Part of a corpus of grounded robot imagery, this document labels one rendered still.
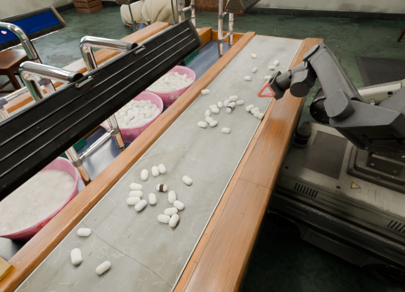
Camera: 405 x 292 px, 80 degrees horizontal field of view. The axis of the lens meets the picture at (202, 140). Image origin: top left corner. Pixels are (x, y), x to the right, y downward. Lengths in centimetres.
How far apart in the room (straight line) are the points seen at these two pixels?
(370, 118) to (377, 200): 75
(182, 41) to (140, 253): 53
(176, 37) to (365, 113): 44
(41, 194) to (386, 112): 83
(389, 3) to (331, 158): 437
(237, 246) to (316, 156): 76
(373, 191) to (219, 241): 77
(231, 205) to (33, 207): 54
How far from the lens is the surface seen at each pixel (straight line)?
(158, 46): 60
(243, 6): 105
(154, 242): 63
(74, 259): 65
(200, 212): 65
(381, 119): 43
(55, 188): 85
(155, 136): 85
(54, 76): 50
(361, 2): 534
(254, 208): 63
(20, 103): 132
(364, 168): 120
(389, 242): 125
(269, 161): 74
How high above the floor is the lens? 129
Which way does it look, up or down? 41 degrees down
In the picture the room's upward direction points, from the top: 3 degrees counter-clockwise
